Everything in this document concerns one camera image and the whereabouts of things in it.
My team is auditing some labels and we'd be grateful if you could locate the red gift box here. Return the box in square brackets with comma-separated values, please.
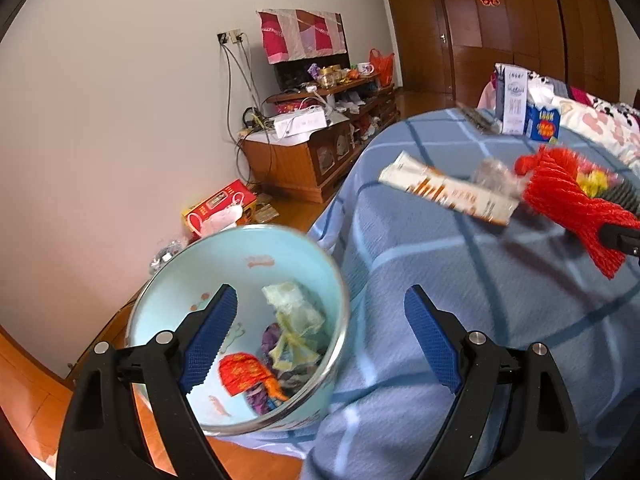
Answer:
[181, 180, 257, 240]

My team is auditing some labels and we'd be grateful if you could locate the yellow bucket with bag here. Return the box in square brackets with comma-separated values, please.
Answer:
[149, 237, 188, 276]

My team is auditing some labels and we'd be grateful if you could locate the white box on cabinet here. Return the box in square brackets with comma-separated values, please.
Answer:
[272, 106, 328, 139]

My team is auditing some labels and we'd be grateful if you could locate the white mug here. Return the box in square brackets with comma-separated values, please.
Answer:
[357, 62, 374, 77]

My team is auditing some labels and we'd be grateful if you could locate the light blue enamel basin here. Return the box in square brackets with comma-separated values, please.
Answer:
[125, 226, 350, 436]

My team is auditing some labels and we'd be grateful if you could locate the white orange snack wrapper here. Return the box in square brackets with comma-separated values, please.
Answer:
[378, 152, 518, 226]

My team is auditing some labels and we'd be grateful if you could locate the yellow plastic bag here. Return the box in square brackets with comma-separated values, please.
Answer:
[576, 169, 610, 198]

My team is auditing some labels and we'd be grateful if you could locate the white tall milk carton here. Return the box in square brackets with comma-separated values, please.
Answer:
[495, 63, 529, 136]

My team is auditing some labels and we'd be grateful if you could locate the heart pattern quilt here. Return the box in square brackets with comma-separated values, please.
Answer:
[476, 71, 640, 181]

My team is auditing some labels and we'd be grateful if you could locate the red orange snack wrapper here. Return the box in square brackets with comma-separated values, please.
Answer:
[218, 352, 288, 402]

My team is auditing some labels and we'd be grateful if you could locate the blue plaid tablecloth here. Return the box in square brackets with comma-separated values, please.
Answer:
[238, 110, 639, 479]

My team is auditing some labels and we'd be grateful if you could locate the pink patchwork cloth cover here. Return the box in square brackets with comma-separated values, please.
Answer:
[257, 9, 347, 65]

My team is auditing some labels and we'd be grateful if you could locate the clear plastic bag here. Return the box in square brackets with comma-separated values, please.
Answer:
[471, 158, 528, 200]

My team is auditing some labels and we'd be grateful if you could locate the wooden door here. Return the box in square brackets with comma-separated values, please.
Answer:
[388, 0, 454, 96]

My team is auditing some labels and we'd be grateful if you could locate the red foam net sleeve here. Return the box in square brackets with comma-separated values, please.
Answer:
[514, 146, 639, 280]

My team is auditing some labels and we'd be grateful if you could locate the wooden tv cabinet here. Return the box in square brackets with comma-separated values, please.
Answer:
[241, 75, 399, 204]

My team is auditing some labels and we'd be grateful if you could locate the black white pillow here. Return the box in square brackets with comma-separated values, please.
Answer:
[528, 70, 639, 125]

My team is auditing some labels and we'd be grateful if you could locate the wooden wardrobe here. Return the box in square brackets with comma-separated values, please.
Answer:
[361, 0, 623, 109]

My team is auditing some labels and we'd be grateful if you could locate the blue white LOOK carton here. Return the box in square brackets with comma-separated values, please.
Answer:
[524, 104, 561, 143]

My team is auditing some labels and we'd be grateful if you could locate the black foam net sleeve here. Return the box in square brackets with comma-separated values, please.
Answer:
[601, 180, 640, 217]

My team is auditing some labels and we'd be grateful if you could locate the wall power outlet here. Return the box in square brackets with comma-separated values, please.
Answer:
[217, 29, 244, 46]

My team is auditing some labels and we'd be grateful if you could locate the orange plastic bag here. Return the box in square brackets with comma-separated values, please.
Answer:
[369, 49, 395, 88]

